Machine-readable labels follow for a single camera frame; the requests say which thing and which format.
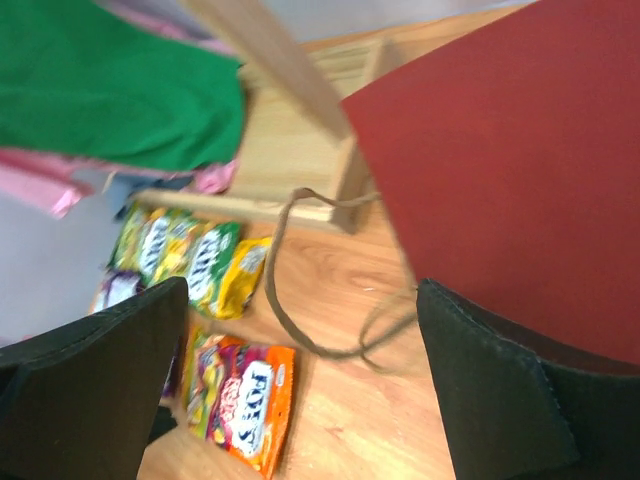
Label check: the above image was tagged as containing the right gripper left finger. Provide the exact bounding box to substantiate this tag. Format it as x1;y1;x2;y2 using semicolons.
1;277;188;479

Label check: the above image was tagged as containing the pink shirt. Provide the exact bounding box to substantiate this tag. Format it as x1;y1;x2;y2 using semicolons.
1;6;240;217

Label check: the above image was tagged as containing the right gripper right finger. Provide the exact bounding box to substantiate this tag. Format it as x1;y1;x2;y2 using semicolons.
417;280;639;479

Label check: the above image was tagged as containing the red brown paper bag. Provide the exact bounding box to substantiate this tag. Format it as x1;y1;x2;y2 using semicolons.
343;1;639;375

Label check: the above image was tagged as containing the wooden clothes rack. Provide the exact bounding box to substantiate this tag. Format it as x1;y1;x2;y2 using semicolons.
137;1;399;221

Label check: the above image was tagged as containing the green Fox's candy bag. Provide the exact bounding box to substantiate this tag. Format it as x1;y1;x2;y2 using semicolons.
186;222;242;318
108;202;198;286

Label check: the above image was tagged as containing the purple Fox's candy bag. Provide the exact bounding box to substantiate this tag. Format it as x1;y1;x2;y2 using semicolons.
161;336;183;400

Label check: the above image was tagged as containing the purple snack bag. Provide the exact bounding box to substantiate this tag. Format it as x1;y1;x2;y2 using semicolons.
90;269;147;314

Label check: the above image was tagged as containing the green shirt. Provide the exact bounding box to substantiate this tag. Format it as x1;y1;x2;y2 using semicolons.
1;1;245;171

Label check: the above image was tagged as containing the yellow snack pack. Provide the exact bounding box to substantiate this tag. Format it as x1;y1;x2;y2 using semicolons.
213;237;272;320

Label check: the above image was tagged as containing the blue grey cloth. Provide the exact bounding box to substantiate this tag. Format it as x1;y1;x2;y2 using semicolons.
105;173;192;221

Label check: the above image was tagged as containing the orange Fox's candy bag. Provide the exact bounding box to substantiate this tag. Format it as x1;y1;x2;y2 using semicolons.
180;326;296;479

